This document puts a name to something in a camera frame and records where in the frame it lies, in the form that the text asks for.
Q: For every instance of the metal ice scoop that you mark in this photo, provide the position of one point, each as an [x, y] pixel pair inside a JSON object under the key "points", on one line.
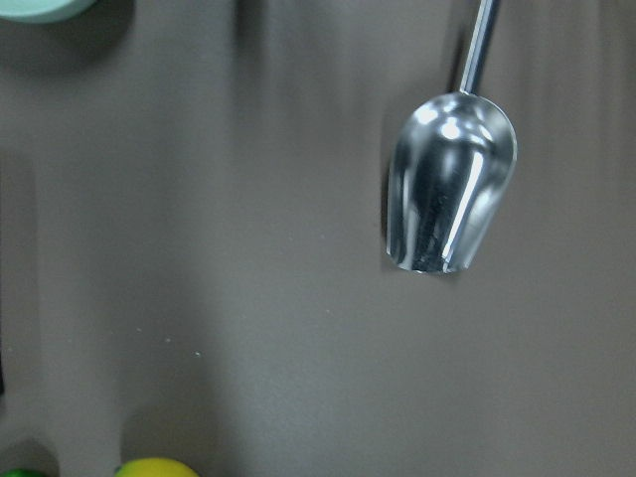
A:
{"points": [[454, 159]]}

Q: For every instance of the yellow lemon outer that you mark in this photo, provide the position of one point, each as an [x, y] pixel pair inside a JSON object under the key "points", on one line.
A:
{"points": [[154, 467]]}

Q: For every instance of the mint green bowl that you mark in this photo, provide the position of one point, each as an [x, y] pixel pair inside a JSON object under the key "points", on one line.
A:
{"points": [[42, 11]]}

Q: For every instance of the green lime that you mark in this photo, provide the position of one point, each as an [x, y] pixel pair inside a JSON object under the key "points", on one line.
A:
{"points": [[22, 472]]}

